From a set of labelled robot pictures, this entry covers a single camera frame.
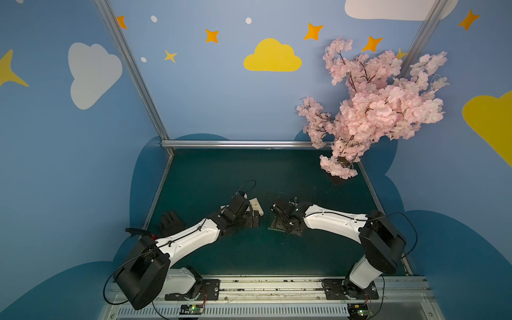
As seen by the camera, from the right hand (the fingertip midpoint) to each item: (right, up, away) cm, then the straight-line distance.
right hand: (283, 223), depth 89 cm
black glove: (-52, 0, +1) cm, 52 cm away
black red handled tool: (-55, +1, -17) cm, 57 cm away
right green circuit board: (+25, -27, -18) cm, 41 cm away
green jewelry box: (-3, +2, -10) cm, 10 cm away
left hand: (-13, +4, -3) cm, 14 cm away
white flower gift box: (-13, +7, +5) cm, 15 cm away
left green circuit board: (-36, -26, -18) cm, 48 cm away
